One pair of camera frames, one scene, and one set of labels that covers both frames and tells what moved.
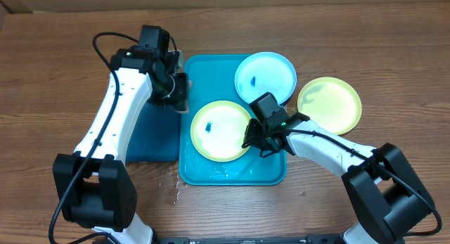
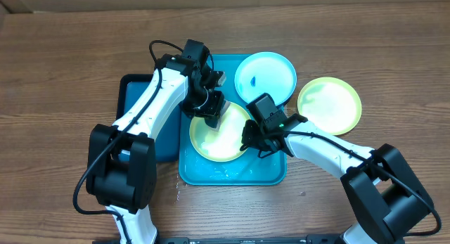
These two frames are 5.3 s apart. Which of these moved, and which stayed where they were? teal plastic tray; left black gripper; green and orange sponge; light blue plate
Moved: green and orange sponge; left black gripper
Stayed: teal plastic tray; light blue plate
